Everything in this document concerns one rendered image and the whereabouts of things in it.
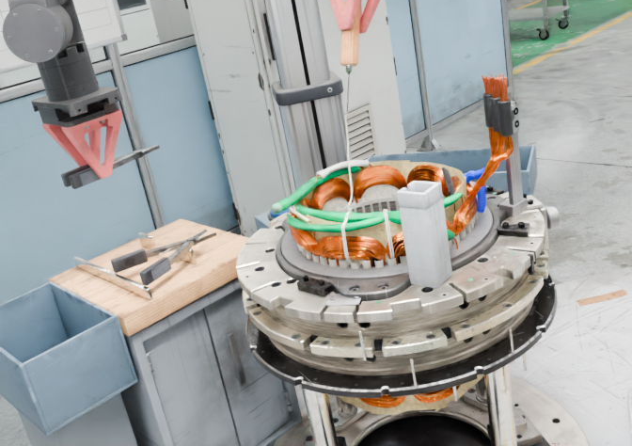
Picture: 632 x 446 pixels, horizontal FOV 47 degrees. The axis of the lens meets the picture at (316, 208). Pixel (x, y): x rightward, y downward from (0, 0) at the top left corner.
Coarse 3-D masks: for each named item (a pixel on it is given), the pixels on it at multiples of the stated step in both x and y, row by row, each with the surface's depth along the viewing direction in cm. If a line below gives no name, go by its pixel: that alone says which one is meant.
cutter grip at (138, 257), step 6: (132, 252) 84; (138, 252) 84; (144, 252) 84; (120, 258) 83; (126, 258) 83; (132, 258) 84; (138, 258) 84; (144, 258) 84; (114, 264) 83; (120, 264) 83; (126, 264) 83; (132, 264) 84; (138, 264) 84; (114, 270) 83; (120, 270) 83
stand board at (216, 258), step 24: (168, 240) 94; (216, 240) 91; (240, 240) 89; (144, 264) 88; (192, 264) 85; (216, 264) 84; (72, 288) 85; (96, 288) 84; (120, 288) 82; (168, 288) 80; (192, 288) 81; (216, 288) 83; (120, 312) 77; (144, 312) 77; (168, 312) 79
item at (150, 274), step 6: (162, 258) 81; (156, 264) 79; (162, 264) 80; (168, 264) 81; (144, 270) 78; (150, 270) 79; (156, 270) 79; (162, 270) 80; (168, 270) 81; (144, 276) 78; (150, 276) 79; (156, 276) 79; (144, 282) 78; (150, 282) 79
